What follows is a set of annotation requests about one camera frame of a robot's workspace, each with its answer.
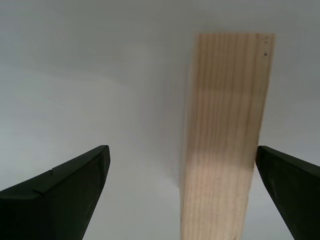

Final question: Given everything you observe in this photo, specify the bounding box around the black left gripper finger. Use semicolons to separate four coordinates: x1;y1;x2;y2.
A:
254;145;320;240
0;145;111;240

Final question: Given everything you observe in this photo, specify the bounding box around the light wooden block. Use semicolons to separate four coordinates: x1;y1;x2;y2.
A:
178;32;277;240

